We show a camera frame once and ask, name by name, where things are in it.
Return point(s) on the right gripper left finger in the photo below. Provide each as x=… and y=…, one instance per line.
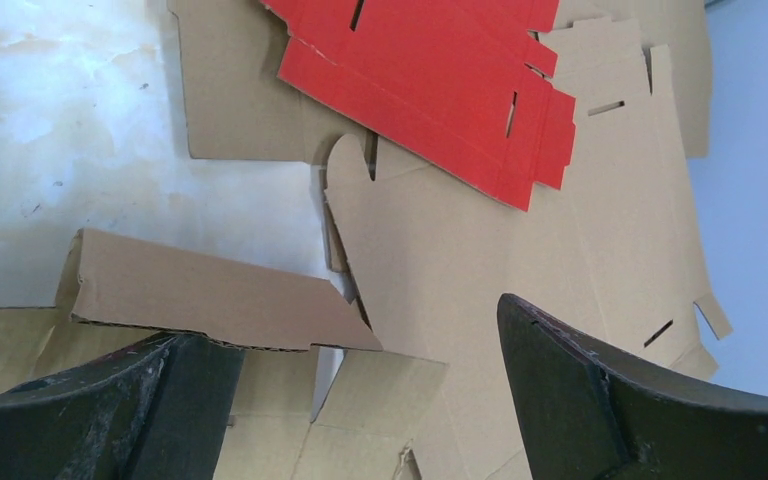
x=156, y=409

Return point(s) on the stack of brown cardboard blanks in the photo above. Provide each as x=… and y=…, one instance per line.
x=615, y=251

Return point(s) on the red cardboard box blank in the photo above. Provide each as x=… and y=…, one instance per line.
x=466, y=85

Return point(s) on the brown cardboard box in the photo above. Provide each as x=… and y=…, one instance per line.
x=318, y=397

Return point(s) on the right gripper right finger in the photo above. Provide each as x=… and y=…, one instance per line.
x=589, y=410

